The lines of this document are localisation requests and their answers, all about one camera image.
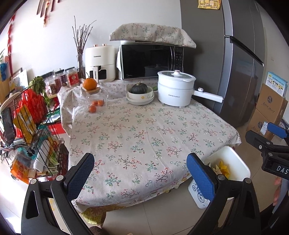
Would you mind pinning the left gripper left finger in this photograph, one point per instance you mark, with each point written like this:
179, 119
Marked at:
38, 217

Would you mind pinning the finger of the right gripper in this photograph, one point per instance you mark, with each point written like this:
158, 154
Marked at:
264, 145
279, 131

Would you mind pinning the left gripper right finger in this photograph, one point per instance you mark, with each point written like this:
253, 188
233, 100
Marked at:
233, 207

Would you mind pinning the yellow foil snack wrapper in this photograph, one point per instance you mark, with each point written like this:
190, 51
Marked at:
224, 169

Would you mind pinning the pale yellow plastic wrapper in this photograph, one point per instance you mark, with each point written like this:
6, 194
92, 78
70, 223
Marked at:
215, 169

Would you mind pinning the white trash bin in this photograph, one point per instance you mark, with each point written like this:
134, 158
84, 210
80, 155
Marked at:
225, 161

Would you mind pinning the person's hand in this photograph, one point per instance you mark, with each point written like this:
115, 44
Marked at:
277, 182

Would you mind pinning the cardboard box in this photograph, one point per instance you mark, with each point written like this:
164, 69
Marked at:
270, 107

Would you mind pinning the grey refrigerator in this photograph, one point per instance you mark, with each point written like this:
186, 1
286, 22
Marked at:
229, 56

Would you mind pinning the white electric cooking pot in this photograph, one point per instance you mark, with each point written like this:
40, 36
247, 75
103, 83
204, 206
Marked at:
176, 89

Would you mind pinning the small tangerine front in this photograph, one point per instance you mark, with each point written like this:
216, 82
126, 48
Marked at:
92, 109

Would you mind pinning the small tangerine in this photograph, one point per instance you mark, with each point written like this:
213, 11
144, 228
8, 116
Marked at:
95, 103
92, 109
100, 102

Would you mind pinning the floral tablecloth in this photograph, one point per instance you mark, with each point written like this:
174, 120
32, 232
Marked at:
139, 151

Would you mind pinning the small tangerine middle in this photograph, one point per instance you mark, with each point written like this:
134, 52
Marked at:
95, 103

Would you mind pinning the small tangerine right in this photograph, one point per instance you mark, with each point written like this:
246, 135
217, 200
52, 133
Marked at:
100, 102

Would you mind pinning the glass jar with wooden lid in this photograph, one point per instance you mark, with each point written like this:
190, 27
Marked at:
90, 96

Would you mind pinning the white ceramic bowl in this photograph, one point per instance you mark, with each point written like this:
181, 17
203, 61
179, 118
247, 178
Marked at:
144, 96

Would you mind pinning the white ceramic plates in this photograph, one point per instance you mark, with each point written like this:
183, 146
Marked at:
140, 102

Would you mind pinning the dark green pumpkin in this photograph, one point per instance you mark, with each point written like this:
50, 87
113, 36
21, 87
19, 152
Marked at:
139, 88

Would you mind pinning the large orange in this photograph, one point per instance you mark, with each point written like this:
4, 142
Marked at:
90, 84

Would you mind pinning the black microwave oven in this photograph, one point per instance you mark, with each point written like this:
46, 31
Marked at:
144, 60

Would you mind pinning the floral microwave cover cloth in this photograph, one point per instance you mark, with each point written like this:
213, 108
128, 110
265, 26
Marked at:
148, 32

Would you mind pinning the cream air fryer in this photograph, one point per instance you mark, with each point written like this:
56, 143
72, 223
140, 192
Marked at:
100, 63

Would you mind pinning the dried branches in vase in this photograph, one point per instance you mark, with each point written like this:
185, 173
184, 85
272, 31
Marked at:
81, 34

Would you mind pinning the black wire storage rack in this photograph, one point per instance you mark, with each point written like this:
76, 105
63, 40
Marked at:
30, 141

